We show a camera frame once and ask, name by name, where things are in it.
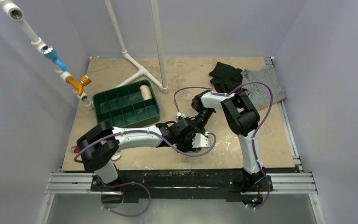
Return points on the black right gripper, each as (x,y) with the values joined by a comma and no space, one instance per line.
(204,112)

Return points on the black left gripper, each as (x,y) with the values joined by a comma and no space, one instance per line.
(189,147)

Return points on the green divided organizer tray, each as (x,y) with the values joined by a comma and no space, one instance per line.
(124,107)

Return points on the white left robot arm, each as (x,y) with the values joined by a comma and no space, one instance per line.
(98,145)

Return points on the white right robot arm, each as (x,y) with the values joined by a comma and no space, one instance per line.
(241,117)

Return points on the black striped underwear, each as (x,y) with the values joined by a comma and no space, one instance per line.
(225,78)

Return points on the cream rolled underwear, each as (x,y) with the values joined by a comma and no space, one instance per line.
(145,92)

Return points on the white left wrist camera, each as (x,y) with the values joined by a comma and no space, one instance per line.
(201,141)

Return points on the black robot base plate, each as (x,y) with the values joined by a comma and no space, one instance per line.
(230,184)

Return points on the white PVC pipe frame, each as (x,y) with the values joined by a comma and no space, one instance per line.
(132,29)

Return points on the adjustable wrench red handle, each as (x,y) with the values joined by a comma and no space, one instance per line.
(75,149)

